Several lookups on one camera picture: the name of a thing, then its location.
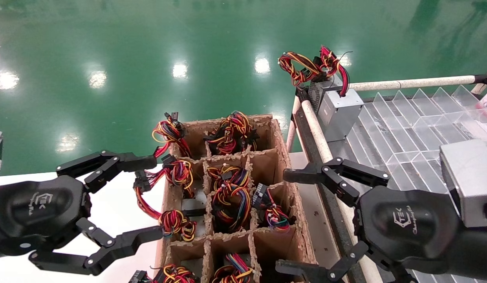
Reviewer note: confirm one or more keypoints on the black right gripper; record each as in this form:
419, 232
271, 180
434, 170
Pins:
408, 226

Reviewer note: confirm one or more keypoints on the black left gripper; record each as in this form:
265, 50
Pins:
35, 208

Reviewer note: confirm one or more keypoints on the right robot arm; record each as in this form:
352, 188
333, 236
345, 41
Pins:
475, 255

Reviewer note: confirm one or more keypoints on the brown cardboard divider box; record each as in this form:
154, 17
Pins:
267, 165

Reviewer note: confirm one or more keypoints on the cream rack leg pipe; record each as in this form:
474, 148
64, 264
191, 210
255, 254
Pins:
292, 133

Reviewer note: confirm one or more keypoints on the clear acrylic divider tray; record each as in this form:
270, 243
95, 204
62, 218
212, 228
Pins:
404, 125

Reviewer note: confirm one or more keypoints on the black pipe joint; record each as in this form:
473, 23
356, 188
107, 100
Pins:
301, 94
486, 79

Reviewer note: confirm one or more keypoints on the black rack rail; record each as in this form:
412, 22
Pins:
332, 224

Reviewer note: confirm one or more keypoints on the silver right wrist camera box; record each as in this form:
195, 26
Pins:
471, 177

